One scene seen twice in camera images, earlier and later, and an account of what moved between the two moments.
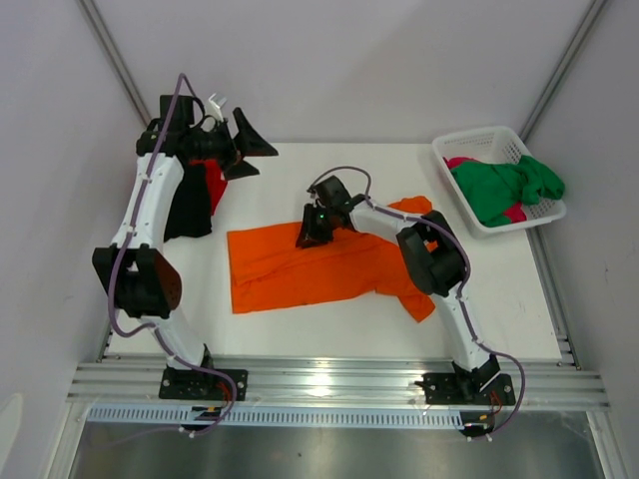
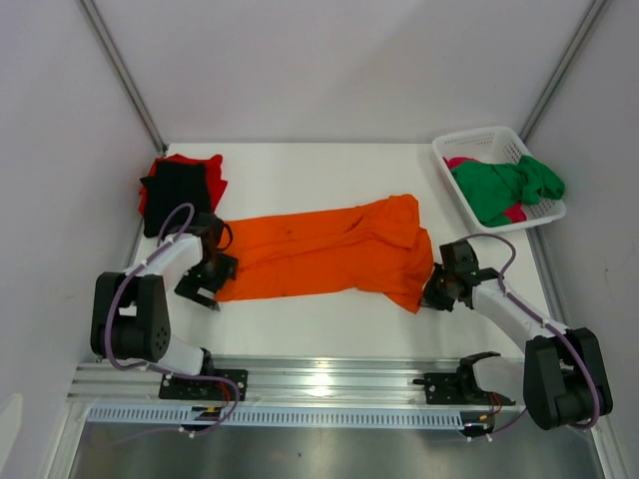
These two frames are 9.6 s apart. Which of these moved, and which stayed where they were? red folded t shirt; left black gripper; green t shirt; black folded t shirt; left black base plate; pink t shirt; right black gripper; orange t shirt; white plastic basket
Moved: left black gripper; right black gripper; orange t shirt
Stayed: black folded t shirt; pink t shirt; white plastic basket; green t shirt; left black base plate; red folded t shirt
